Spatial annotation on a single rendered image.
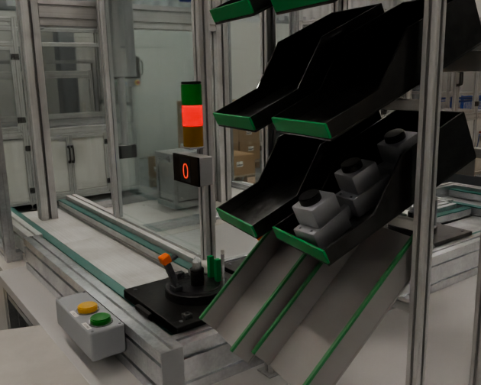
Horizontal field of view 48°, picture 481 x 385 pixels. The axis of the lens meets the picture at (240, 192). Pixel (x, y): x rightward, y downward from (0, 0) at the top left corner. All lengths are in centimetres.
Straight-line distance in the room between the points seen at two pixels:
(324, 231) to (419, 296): 16
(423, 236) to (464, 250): 85
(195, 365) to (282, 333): 23
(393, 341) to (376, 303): 48
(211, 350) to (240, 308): 12
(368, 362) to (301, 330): 32
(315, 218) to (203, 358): 43
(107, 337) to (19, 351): 26
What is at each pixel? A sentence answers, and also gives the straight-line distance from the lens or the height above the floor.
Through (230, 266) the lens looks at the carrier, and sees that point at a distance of 133.
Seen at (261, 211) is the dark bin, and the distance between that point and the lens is 87.
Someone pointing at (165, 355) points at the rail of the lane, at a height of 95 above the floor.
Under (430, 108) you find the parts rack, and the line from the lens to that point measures 72.
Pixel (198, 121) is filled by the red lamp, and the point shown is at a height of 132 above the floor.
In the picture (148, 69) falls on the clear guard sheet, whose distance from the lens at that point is 158.
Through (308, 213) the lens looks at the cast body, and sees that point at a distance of 71.
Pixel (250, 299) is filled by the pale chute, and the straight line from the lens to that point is 95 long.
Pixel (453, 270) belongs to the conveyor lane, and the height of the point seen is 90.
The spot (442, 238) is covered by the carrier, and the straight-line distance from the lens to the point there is 160.
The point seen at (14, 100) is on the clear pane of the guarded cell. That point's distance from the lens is 233.
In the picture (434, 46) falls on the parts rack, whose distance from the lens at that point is 72.
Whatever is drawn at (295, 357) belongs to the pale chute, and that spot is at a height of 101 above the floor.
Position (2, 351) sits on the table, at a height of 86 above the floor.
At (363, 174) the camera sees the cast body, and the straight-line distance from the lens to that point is 76.
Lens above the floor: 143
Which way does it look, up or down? 12 degrees down
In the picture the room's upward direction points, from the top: 1 degrees counter-clockwise
